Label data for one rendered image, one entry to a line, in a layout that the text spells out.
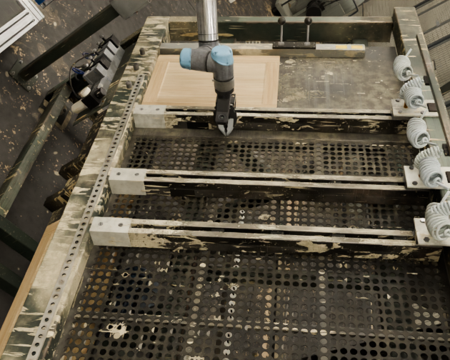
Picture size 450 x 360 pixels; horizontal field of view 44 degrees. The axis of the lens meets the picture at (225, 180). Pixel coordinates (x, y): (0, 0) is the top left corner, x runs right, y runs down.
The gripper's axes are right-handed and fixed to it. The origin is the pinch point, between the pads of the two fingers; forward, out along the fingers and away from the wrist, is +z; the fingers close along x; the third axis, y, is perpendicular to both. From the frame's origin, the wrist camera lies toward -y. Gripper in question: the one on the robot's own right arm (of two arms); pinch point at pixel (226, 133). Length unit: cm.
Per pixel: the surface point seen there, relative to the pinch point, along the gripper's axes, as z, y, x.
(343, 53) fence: -1, 61, -48
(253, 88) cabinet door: 0.5, 32.1, -8.5
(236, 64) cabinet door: 0, 51, 1
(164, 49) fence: -2, 61, 36
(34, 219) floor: 66, 11, 101
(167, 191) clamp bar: 0.6, -32.5, 17.2
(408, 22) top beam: -9, 75, -77
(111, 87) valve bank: 0, 30, 53
